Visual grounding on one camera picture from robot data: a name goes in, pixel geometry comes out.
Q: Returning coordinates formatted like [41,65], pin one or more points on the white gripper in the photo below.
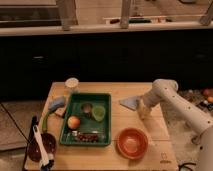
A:
[142,110]

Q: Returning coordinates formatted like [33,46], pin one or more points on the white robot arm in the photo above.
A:
[199,121]

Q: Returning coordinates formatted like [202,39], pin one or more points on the light blue folded towel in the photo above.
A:
[130,102]

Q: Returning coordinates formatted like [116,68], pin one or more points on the red bowl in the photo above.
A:
[132,143]

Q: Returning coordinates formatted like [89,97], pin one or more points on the dark brown bowl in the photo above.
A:
[33,150]

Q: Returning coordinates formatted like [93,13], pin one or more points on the green plastic cup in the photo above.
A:
[98,113]

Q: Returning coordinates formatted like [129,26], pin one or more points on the small metal cup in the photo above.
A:
[87,109]

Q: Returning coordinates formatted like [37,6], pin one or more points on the green plastic tray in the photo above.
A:
[88,125]

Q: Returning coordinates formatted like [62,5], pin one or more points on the dark red grape bunch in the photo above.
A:
[87,137]

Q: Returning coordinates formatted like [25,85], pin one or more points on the red yellow apple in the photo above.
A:
[73,122]

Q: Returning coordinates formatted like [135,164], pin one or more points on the white paper cup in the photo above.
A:
[71,85]

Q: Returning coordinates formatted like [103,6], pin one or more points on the small wooden block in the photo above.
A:
[60,112]

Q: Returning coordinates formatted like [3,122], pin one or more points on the white spatula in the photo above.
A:
[38,137]

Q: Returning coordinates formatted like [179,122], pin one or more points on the green handled utensil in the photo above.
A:
[44,123]

